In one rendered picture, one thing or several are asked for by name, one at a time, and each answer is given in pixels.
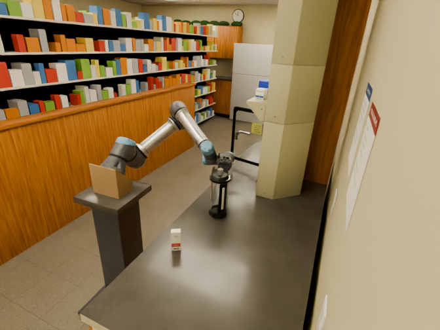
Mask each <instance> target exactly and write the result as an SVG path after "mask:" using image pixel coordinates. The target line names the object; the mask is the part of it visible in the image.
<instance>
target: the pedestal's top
mask: <svg viewBox="0 0 440 330"><path fill-rule="evenodd" d="M132 181H133V182H132V183H133V190H132V191H130V192H129V193H127V194H126V195H124V196H123V197H122V198H120V199H117V198H113V197H110V196H105V195H103V194H99V193H96V192H94V191H93V186H91V187H89V188H87V189H85V190H84V191H82V192H80V193H79V194H76V195H75V196H73V201H74V203H77V204H81V205H83V206H87V207H90V208H94V209H96V210H100V211H104V212H107V213H110V214H113V215H117V216H119V215H120V214H121V213H122V212H124V211H125V210H127V209H128V208H129V207H130V206H132V205H133V204H134V203H136V202H137V201H138V200H139V199H140V198H142V197H143V196H145V195H146V194H147V193H148V192H150V191H151V190H152V188H151V185H150V184H147V183H142V182H139V181H134V180H132Z"/></svg>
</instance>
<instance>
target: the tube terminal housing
mask: <svg viewBox="0 0 440 330"><path fill-rule="evenodd" d="M324 72H325V66H318V65H284V64H271V68H270V78H269V84H268V94H267V101H266V111H265V121H264V127H263V138H262V144H261V154H260V160H259V171H258V176H257V187H256V193H255V195H257V196H262V197H265V198H269V199H277V198H285V197H289V196H296V195H300V193H301V187H302V183H303V177H304V171H305V168H306V161H307V158H308V152H309V148H310V142H311V138H312V132H313V128H314V122H315V118H316V112H317V108H318V102H319V98H320V92H321V86H322V82H323V76H324Z"/></svg>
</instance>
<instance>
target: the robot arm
mask: <svg viewBox="0 0 440 330"><path fill-rule="evenodd" d="M170 114H171V116H170V117H168V121H167V122H166V123H165V124H163V125H162V126H161V127H160V128H159V129H158V130H156V131H155V132H154V133H152V134H151V135H150V136H149V137H148V138H146V139H145V140H144V141H142V142H141V143H140V144H136V142H135V141H133V140H131V139H128V138H126V137H118V138H117V140H116V141H115V143H114V146H113V148H112V149H111V152H110V153H109V156H108V157H107V158H106V159H105V160H104V161H103V162H102V164H100V166H103V167H106V168H111V169H114V170H117V171H118V172H120V173H121V174H122V175H124V176H125V175H126V165H128V166H129V167H131V168H140V167H142V166H143V165H144V163H145V159H146V158H147V157H148V154H149V153H150V152H151V151H152V150H153V149H155V148H156V147H157V146H159V145H160V144H161V143H162V142H163V141H164V140H165V139H167V138H168V137H169V136H171V135H172V134H173V133H174V132H175V131H180V130H186V131H187V132H188V133H189V135H190V136H191V137H192V139H193V141H194V142H195V143H196V145H197V146H198V148H199V149H200V150H201V152H202V154H203V155H202V162H203V164H204V165H208V166H210V165H218V168H222V169H223V171H224V172H226V173H227V174H229V175H230V181H231V180H232V178H233V173H232V170H231V167H232V165H233V164H234V154H233V153H232V152H230V151H227V152H225V153H216V152H215V149H214V146H213V144H212V142H210V141H209V140H208V138H207V137H206V136H205V135H204V133H203V131H201V129H200V128H199V126H198V125H197V123H195V121H194V120H193V118H192V117H191V114H190V113H189V110H188V109H187V106H186V105H185V104H184V103H183V102H182V101H175V102H173V103H172V104H171V106H170ZM218 168H217V169H215V167H213V168H212V170H211V174H212V173H214V172H217V171H218Z"/></svg>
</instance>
